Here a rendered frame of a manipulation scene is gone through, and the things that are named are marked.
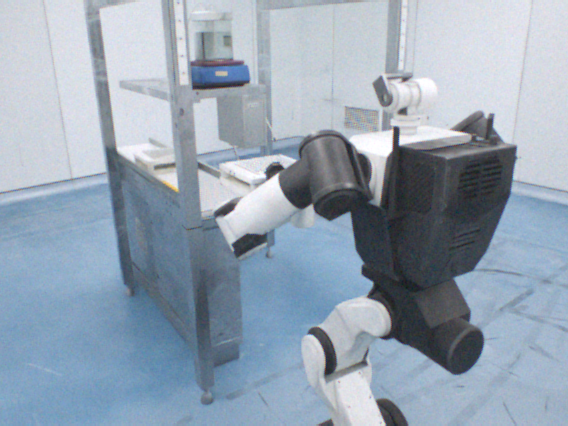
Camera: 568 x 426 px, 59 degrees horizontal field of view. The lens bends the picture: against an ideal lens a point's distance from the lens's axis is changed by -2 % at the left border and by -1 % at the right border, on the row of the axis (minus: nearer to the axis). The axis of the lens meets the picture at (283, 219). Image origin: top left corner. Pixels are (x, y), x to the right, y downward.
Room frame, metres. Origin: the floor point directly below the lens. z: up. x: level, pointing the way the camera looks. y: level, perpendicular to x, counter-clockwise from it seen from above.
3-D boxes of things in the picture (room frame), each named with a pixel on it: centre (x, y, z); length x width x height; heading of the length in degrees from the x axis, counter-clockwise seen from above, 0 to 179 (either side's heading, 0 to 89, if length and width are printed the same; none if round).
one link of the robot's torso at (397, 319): (1.06, -0.28, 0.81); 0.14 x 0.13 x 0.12; 120
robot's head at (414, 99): (1.09, -0.27, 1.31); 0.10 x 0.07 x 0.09; 120
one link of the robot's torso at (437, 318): (1.01, -0.31, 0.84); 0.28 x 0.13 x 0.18; 30
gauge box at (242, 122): (1.99, 0.16, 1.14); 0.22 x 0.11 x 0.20; 32
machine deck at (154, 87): (2.09, 0.38, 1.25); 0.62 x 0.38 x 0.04; 32
